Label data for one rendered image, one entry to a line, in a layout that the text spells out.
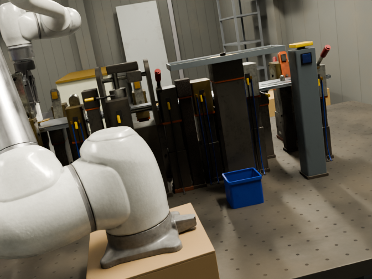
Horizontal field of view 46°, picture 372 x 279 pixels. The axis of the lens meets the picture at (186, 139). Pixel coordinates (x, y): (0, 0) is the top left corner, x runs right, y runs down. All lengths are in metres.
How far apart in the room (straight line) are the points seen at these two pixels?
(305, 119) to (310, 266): 0.60
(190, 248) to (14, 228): 0.36
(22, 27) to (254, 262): 1.17
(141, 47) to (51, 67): 1.98
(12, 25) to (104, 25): 8.09
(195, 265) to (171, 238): 0.08
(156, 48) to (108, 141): 8.58
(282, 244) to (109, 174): 0.49
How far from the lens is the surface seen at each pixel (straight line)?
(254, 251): 1.14
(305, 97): 1.50
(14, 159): 0.93
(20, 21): 1.74
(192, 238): 0.99
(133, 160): 0.91
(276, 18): 6.51
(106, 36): 9.79
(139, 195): 0.93
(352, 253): 1.11
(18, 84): 1.62
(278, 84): 1.75
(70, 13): 1.77
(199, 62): 1.36
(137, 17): 9.60
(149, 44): 9.47
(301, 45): 1.48
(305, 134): 1.52
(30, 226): 0.89
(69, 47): 9.82
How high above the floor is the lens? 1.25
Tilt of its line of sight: 13 degrees down
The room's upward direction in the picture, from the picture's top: 10 degrees counter-clockwise
